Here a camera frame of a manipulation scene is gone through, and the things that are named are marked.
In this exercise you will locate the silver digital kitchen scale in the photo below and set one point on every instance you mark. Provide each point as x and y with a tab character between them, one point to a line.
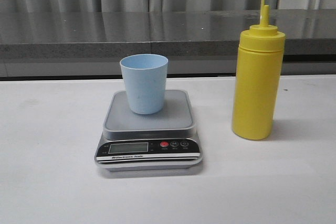
167	139

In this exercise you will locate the light blue plastic cup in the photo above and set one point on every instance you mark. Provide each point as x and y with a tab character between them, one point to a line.
144	77

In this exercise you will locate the yellow squeeze bottle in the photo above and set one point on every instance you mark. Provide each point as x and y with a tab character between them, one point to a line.
259	62

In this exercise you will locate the grey stone counter ledge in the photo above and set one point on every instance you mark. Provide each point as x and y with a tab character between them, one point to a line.
69	45

